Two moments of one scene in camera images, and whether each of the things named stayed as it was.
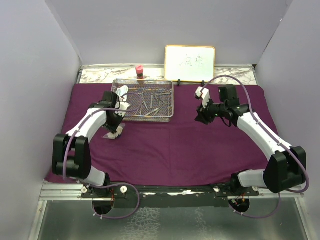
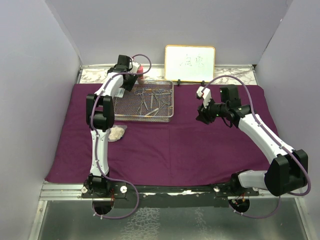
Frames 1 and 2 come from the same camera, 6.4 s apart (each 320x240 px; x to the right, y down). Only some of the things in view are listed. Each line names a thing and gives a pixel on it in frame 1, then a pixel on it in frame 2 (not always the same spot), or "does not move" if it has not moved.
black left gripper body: x=113 y=123 -> x=128 y=83
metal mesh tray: x=157 y=96 does not move
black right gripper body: x=216 y=110 does not move
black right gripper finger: x=203 y=115 does not move
